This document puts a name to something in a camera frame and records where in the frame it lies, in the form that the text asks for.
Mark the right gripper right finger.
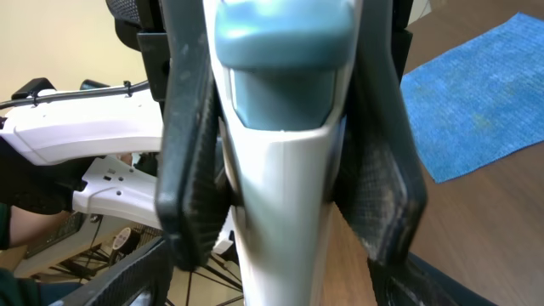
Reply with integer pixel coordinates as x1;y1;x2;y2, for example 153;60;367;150
367;253;498;306

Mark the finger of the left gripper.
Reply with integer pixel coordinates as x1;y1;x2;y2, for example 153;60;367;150
335;0;428;265
155;0;233;271

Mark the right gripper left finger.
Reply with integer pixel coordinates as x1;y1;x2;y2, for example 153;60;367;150
48;237;173;306

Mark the white pipette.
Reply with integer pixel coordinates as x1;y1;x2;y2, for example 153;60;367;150
202;0;365;306

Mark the blue cloth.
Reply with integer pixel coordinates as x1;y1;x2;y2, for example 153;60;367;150
400;11;544;184

